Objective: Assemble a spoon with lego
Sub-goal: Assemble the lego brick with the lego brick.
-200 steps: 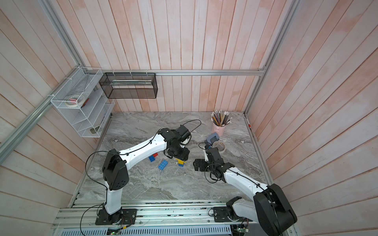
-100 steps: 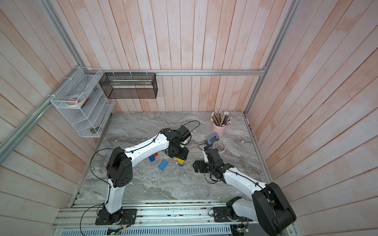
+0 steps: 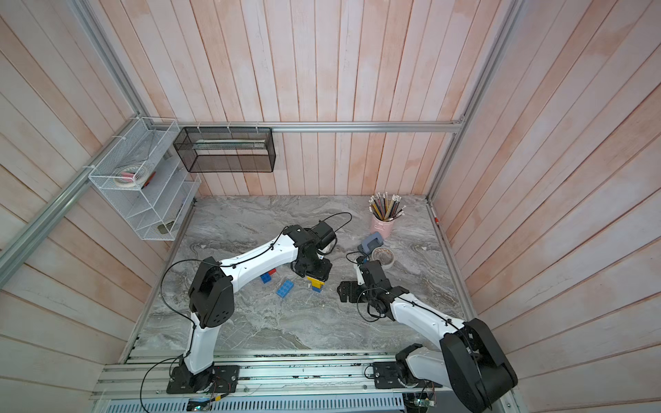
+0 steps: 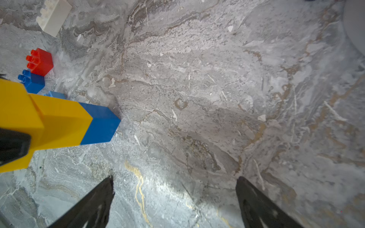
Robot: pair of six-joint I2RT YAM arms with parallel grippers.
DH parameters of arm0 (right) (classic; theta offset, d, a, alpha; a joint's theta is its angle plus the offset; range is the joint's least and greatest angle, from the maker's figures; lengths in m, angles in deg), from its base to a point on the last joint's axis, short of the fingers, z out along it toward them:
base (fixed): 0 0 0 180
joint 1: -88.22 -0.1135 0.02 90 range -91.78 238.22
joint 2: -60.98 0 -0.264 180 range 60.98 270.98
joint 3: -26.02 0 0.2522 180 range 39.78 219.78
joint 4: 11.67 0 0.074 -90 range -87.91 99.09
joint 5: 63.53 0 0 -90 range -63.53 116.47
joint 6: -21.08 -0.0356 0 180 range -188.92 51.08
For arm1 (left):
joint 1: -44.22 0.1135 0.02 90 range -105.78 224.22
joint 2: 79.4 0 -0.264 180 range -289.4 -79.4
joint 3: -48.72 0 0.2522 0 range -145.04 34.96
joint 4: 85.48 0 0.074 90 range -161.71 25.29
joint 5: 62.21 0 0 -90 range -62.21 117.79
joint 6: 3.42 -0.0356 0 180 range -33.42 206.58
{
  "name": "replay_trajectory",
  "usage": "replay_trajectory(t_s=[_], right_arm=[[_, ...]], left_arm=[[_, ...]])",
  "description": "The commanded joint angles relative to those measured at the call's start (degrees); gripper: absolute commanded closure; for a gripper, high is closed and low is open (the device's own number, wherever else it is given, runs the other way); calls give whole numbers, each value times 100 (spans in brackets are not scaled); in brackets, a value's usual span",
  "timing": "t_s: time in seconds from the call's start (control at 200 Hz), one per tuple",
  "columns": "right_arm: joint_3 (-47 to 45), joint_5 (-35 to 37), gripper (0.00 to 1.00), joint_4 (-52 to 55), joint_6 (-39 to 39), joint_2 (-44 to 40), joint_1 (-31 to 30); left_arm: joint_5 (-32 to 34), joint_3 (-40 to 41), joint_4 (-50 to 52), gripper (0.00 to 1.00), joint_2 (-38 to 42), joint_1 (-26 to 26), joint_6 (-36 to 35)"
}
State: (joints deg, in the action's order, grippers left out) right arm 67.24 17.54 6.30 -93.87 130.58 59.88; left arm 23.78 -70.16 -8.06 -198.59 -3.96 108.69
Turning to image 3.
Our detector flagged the yellow long lego brick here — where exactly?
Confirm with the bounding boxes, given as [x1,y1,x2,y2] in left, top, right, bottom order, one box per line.
[306,276,325,289]

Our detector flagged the light blue long lego brick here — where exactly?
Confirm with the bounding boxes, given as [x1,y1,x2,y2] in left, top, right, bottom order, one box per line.
[276,280,294,299]

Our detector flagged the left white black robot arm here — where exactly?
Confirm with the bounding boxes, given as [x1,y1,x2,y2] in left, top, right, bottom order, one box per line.
[159,220,337,377]

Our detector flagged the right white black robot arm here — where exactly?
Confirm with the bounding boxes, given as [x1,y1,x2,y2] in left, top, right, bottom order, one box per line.
[337,261,518,412]

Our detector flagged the white tape roll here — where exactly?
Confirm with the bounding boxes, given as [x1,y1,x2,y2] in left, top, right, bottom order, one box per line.
[370,246,395,270]

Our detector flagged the blue grey tape dispenser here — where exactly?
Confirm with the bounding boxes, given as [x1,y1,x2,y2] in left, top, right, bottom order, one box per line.
[357,232,384,256]

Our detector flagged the pink pencil cup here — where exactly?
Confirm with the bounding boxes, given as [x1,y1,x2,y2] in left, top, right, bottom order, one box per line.
[370,216,395,239]

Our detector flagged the bundle of coloured pencils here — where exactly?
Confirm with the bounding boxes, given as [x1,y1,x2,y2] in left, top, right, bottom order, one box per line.
[368,193,406,222]

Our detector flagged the black mesh basket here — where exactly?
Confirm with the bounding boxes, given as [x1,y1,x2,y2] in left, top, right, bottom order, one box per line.
[173,127,276,173]

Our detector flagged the tape roll on shelf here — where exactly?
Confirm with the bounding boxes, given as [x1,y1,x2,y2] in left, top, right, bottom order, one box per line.
[112,165,149,189]

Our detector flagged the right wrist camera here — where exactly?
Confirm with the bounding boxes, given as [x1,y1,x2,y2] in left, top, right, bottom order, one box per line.
[354,264,365,286]

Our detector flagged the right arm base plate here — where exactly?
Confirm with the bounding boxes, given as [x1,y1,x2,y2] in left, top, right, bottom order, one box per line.
[372,359,449,389]

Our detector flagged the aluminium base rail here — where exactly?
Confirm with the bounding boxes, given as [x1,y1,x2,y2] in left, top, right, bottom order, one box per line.
[88,350,518,402]

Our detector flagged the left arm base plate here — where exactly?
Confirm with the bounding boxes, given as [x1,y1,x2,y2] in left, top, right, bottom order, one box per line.
[166,364,240,394]

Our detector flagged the white wire shelf rack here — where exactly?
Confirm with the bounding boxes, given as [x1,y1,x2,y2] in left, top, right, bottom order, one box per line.
[89,117,201,241]

